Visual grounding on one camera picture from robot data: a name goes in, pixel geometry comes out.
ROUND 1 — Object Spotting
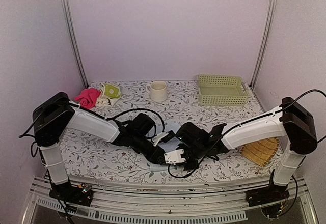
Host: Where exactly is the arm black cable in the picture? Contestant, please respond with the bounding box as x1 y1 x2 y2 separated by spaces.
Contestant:
167 89 326 179
19 108 166 139

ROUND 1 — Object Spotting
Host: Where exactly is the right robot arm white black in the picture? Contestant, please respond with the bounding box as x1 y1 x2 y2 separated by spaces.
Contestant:
165 97 318 206

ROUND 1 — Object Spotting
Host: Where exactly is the right aluminium frame post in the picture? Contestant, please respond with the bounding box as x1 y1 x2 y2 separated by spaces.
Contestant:
250 0 277 90

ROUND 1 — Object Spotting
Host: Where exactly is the pink rolled towel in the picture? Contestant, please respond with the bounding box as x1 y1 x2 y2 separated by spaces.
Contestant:
75 88 101 109

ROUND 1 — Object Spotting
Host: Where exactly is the light blue towel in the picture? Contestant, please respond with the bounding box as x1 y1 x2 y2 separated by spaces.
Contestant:
147 123 181 172

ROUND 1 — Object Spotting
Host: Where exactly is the aluminium frame post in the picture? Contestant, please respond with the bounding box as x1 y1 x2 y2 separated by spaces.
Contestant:
61 0 89 88
250 0 277 90

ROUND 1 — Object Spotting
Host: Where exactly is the green plastic basket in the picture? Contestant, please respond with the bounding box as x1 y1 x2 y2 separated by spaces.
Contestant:
197 74 249 106

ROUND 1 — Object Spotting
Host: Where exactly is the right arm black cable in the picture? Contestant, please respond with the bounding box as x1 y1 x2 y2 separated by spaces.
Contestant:
167 89 326 179

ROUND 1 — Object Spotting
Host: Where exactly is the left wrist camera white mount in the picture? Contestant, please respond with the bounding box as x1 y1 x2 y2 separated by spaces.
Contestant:
152 130 175 147

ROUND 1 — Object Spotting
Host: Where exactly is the left aluminium frame post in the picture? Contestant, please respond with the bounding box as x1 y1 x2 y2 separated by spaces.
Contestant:
61 0 89 88

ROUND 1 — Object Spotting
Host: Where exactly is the cream green patterned towel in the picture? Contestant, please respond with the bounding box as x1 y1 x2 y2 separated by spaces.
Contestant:
96 83 121 107

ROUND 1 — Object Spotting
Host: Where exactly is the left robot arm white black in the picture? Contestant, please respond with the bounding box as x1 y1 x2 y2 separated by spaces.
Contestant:
33 92 166 206

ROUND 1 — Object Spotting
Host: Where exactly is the cream ceramic mug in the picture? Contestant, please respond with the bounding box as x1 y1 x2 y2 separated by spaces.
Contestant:
145 81 168 102

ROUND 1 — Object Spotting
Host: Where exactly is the yellow bamboo tray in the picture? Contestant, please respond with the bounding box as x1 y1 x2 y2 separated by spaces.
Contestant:
241 137 280 167

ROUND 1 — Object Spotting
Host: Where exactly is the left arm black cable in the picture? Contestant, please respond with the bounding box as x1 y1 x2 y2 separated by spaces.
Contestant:
19 108 166 139

